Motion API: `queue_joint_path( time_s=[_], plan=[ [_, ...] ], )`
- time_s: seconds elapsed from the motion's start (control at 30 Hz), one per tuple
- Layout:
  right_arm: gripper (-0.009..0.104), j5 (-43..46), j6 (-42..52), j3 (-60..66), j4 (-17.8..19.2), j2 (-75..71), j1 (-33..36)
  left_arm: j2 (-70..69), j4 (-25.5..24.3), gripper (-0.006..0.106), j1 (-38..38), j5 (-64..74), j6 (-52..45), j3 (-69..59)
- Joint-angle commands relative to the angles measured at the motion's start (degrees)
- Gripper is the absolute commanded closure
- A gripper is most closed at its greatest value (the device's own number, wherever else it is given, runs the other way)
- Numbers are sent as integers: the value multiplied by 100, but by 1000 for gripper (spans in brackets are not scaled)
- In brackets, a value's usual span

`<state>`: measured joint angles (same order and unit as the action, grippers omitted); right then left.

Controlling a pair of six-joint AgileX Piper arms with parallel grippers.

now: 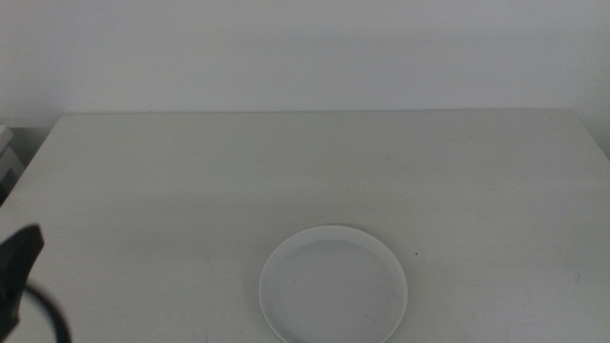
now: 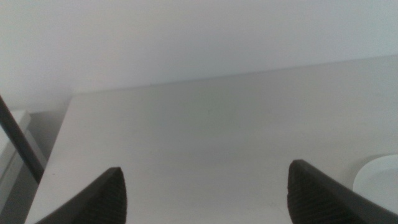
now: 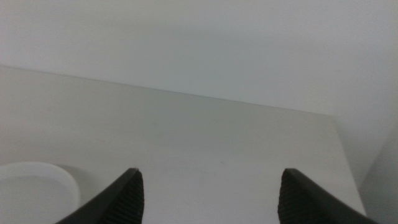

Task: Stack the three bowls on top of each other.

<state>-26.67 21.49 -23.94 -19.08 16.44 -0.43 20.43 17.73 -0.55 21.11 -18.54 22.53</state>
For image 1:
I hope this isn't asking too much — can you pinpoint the white shallow bowl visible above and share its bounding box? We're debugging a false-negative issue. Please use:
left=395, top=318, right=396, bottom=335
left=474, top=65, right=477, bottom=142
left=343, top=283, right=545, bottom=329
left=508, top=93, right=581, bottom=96
left=258, top=224, right=410, bottom=343

